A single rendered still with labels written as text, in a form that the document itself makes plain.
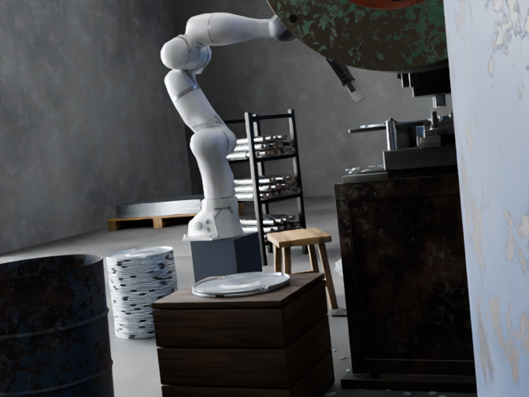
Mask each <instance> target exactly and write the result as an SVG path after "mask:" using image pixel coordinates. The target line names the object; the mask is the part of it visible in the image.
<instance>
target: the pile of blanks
mask: <svg viewBox="0 0 529 397"><path fill-rule="evenodd" d="M173 254H174V252H173V251H171V252H169V253H167V254H162V255H158V256H153V257H148V258H138V259H130V260H109V259H107V262H106V264H107V267H108V271H109V286H110V293H111V297H112V299H111V302H112V304H113V305H112V307H113V314H114V315H113V317H114V324H115V333H116V336H117V337H119V338H122V339H145V338H151V337H155V331H154V319H153V312H152V311H153V310H155V309H152V308H151V303H152V302H155V301H157V300H158V299H162V298H164V297H165V296H168V295H170V294H172V293H174V292H176V291H178V285H177V278H176V264H175V261H174V255H173Z"/></svg>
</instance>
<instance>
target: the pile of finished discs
mask: <svg viewBox="0 0 529 397"><path fill-rule="evenodd" d="M289 283H290V277H289V275H287V274H285V275H281V273H275V272H256V273H239V274H232V275H226V276H225V277H224V278H223V279H218V278H217V277H215V278H212V279H208V280H203V281H201V282H199V283H196V284H195V285H194V286H193V287H192V289H193V290H192V292H193V294H194V295H196V296H200V297H205V298H220V296H224V297H221V298H232V297H241V296H247V295H257V294H261V293H265V292H269V291H274V290H277V289H280V288H283V287H285V286H287V285H288V284H289ZM280 285H281V286H280Z"/></svg>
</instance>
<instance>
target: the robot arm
mask: <svg viewBox="0 0 529 397"><path fill-rule="evenodd" d="M261 38H273V39H274V40H276V41H280V42H285V43H302V42H301V41H300V40H299V39H297V38H296V37H295V36H294V35H293V34H292V33H291V32H290V31H289V30H288V29H287V28H286V27H285V26H284V25H283V23H282V22H281V21H280V20H279V18H278V17H277V16H276V15H274V16H273V17H272V18H271V19H263V20H258V19H253V18H248V17H241V16H238V15H234V14H230V13H205V14H202V15H198V16H196V17H192V18H191V19H189V21H188V22H187V30H186V33H185V34H184V35H178V36H177V37H175V38H174V39H172V40H170V41H169V42H167V43H166V44H165V45H164V46H163V48H162V50H161V59H162V61H163V63H164V64H165V65H166V66H167V67H169V68H170V69H173V70H172V71H170V72H169V73H168V75H167V76H166V77H165V84H166V87H167V89H168V93H169V94H170V96H171V98H172V101H173V103H174V105H175V107H176V108H177V110H178V111H179V114H180V116H181V117H182V118H183V120H184V122H185V124H187V125H188V126H189V127H190V128H191V129H192V130H193V132H194V133H195V134H194V135H193V136H192V138H191V149H192V152H193V154H194V155H195V157H196V159H197V162H198V166H199V168H200V171H201V174H202V181H203V187H204V193H205V199H204V200H203V201H202V210H201V211H200V212H199V213H198V214H197V215H196V216H195V217H194V218H193V219H192V220H191V221H190V223H189V228H188V235H184V237H183V240H216V239H226V238H231V237H236V236H241V235H244V234H245V233H244V231H243V229H242V226H241V223H240V219H239V211H238V207H239V204H238V199H237V195H236V193H235V182H234V174H233V172H232V171H231V168H230V165H229V163H228V159H227V156H228V155H229V154H231V153H232V152H233V151H234V150H235V148H236V146H237V139H236V137H235V134H234V133H233V132H232V131H231V130H230V129H229V128H228V127H227V126H226V124H225V123H224V122H223V121H222V120H221V118H220V117H219V116H218V114H217V113H216V112H215V111H214V109H213V108H212V106H211V105H210V103H209V101H208V99H207V98H206V97H205V95H204V93H203V92H202V89H201V88H200V87H199V86H198V83H197V82H196V78H195V76H196V74H201V73H202V70H203V69H204V67H206V66H207V64H208V63H209V61H210V59H211V53H212V51H211V50H210V47H209V46H225V45H228V44H232V43H239V42H242V41H246V40H250V39H261ZM325 59H326V60H327V62H328V63H329V64H330V66H331V67H332V68H333V70H334V71H335V73H336V75H337V76H338V78H339V79H340V80H341V82H342V83H343V84H342V86H346V89H347V90H348V92H349V93H350V95H351V97H352V98H353V100H354V101H355V103H356V104H357V103H359V102H361V101H362V100H364V96H363V95H362V93H361V92H360V90H359V88H358V87H357V85H356V84H355V82H354V81H355V79H354V78H353V77H352V75H351V73H350V71H349V70H348V68H347V66H346V65H344V64H341V63H338V62H336V61H332V60H331V59H329V58H326V57H325Z"/></svg>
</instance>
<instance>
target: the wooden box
mask: <svg viewBox="0 0 529 397"><path fill-rule="evenodd" d="M287 275H289V277H290V283H289V284H288V285H287V286H285V287H283V288H280V289H277V290H274V291H269V292H265V293H261V294H257V295H247V296H241V297H232V298H221V297H224V296H220V298H205V297H200V296H196V295H194V294H193V292H192V290H193V289H192V287H193V286H194V285H195V284H196V283H194V284H192V285H190V286H188V287H185V288H183V289H181V290H179V291H176V292H174V293H172V294H170V295H168V296H165V297H164V298H162V299H158V300H157V301H155V302H152V303H151V308H152V309H155V310H153V311H152V312H153V319H154V331H155V338H156V345H157V347H159V348H157V358H158V365H159V372H160V378H161V384H163V385H161V391H162V397H322V396H323V395H324V394H325V393H326V392H327V390H328V389H329V388H330V387H331V386H332V385H333V384H334V382H335V374H334V366H333V357H332V349H331V334H330V327H329V319H328V314H327V313H328V311H327V296H326V287H325V280H324V278H325V275H324V273H291V274H287ZM215 277H217V278H218V279H223V278H224V277H225V276H209V277H207V278H205V279H203V280H208V279H212V278H215ZM203 280H200V281H199V282H201V281H203ZM199 282H197V283H199Z"/></svg>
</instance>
